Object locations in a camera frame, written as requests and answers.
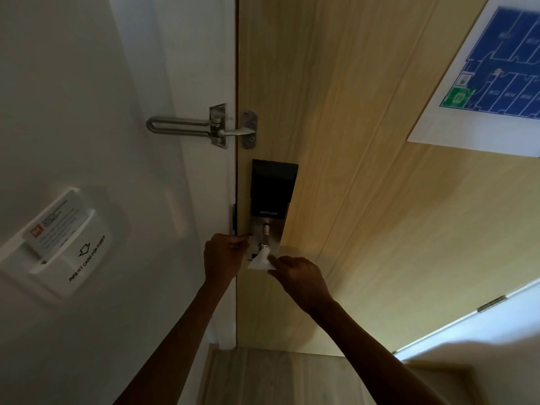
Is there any person's right hand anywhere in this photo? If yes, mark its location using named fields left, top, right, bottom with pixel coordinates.
left=267, top=255, right=334, bottom=314

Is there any person's left hand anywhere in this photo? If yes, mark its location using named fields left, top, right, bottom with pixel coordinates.
left=203, top=233, right=251, bottom=287

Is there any white paper tissue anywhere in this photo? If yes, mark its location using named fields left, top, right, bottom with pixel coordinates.
left=247, top=245, right=277, bottom=271

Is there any person's left forearm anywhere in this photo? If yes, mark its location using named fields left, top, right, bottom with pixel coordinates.
left=113, top=280, right=235, bottom=405

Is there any person's right forearm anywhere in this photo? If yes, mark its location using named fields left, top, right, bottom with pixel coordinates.
left=310, top=299, right=454, bottom=405

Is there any black and silver door lock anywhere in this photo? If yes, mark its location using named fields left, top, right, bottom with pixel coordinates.
left=247, top=159, right=299, bottom=261

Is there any silver door guard catch plate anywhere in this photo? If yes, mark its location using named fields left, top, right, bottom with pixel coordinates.
left=219, top=110, right=258, bottom=150

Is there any silver swing bar door guard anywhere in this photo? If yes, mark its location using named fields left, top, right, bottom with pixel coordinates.
left=146, top=104, right=229, bottom=149

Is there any light wooden door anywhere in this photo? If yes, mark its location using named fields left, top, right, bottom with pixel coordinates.
left=235, top=0, right=540, bottom=358

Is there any white key card power holder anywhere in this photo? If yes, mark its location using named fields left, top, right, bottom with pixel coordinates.
left=0, top=187, right=111, bottom=298

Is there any white key card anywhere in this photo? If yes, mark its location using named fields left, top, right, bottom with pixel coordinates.
left=22, top=190, right=95, bottom=258

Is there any silver door hinge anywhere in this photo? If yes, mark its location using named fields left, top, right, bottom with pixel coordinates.
left=477, top=295, right=507, bottom=313

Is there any blue floor plan sign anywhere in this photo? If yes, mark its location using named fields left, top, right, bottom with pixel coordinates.
left=407, top=0, right=540, bottom=158

